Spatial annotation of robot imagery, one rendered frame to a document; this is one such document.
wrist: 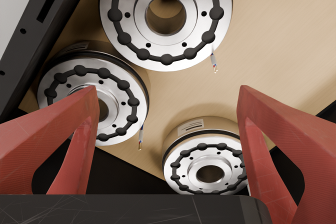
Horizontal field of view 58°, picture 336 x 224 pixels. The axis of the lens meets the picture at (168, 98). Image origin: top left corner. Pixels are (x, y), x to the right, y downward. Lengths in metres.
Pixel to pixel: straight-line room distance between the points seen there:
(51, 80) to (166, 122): 0.13
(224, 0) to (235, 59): 0.08
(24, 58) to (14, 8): 0.26
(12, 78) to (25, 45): 0.03
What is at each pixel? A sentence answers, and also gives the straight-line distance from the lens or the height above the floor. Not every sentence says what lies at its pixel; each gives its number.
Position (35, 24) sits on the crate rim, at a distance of 0.18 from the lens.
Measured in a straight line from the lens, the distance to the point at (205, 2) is 0.24.
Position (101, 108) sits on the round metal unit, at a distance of 0.31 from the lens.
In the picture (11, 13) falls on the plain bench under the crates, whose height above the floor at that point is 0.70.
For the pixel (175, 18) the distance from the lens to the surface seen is 0.26.
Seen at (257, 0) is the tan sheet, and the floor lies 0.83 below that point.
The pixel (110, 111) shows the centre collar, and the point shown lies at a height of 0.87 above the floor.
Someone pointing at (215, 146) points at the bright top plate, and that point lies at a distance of 0.32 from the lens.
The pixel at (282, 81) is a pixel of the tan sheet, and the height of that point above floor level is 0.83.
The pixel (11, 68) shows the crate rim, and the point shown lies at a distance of 0.20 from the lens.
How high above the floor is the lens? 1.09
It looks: 55 degrees down
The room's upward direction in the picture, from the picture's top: 180 degrees counter-clockwise
